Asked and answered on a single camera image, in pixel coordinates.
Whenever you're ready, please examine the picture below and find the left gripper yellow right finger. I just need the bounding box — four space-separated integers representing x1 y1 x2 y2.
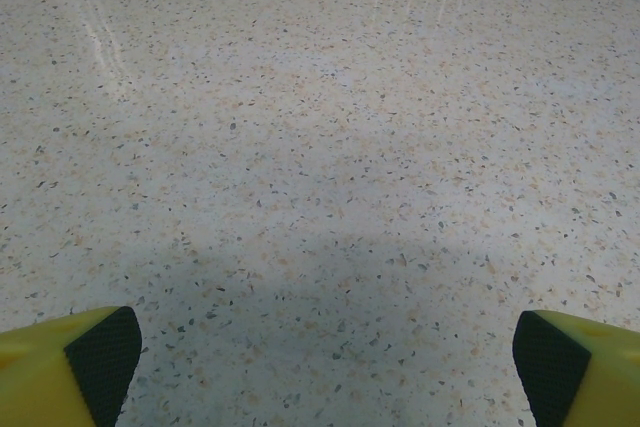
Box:
514 309 640 427

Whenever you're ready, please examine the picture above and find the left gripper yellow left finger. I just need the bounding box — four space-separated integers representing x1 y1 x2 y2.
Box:
0 305 144 427

